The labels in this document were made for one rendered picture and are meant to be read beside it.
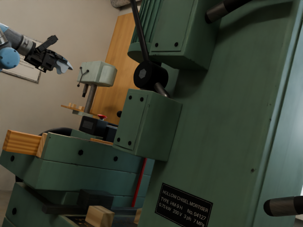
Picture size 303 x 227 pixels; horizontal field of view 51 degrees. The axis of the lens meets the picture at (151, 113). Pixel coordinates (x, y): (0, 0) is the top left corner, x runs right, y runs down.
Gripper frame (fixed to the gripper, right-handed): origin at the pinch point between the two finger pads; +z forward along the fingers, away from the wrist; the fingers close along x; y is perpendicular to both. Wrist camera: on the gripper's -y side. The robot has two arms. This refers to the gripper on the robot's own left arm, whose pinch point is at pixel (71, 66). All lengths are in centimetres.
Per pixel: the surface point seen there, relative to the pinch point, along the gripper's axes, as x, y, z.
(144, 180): 67, 47, 1
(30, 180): 66, 54, -28
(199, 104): 93, 33, -14
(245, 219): 103, 52, -9
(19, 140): 67, 48, -34
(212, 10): 98, 19, -21
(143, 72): 83, 28, -21
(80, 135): 44, 37, -9
